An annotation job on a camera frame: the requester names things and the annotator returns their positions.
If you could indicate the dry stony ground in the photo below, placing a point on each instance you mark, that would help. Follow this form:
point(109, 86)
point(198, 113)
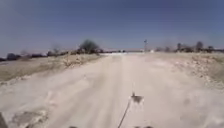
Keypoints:
point(213, 66)

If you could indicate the row of trees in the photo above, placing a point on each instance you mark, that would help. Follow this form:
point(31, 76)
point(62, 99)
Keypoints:
point(89, 46)
point(199, 46)

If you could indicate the tall thin tower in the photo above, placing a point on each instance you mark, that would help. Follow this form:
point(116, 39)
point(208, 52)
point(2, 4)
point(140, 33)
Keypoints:
point(145, 45)

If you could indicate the dry grass field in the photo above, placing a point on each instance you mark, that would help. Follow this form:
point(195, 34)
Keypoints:
point(20, 69)

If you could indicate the pale dirt road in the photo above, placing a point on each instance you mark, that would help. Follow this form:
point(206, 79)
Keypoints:
point(106, 80)

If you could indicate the robot's own part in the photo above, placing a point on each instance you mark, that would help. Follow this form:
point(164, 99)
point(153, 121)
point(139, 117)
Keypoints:
point(148, 127)
point(72, 127)

